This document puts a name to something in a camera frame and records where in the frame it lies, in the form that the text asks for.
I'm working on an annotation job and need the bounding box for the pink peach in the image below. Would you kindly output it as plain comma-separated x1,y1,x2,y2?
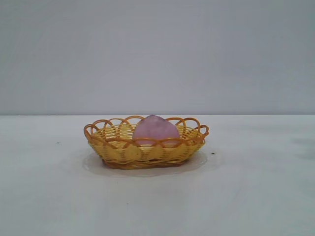
132,114,180,148

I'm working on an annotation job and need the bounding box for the yellow woven wicker basket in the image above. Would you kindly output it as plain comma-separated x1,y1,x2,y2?
83,115,210,171

